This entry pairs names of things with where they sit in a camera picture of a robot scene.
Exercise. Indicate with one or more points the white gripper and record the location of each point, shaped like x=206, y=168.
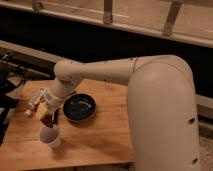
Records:
x=49, y=104

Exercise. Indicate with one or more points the red chili pepper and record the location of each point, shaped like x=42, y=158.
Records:
x=47, y=121

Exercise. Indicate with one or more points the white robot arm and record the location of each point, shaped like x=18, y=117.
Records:
x=161, y=105

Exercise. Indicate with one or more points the white ceramic cup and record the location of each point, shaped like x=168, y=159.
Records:
x=50, y=136

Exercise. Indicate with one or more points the dark ceramic bowl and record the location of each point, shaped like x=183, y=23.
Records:
x=79, y=107

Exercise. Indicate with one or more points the white squeeze bottle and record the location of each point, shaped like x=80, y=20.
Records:
x=34, y=102

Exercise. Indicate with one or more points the black and white striped box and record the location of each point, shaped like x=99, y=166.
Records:
x=54, y=117

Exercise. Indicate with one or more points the black equipment with cables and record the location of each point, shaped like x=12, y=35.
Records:
x=9, y=81

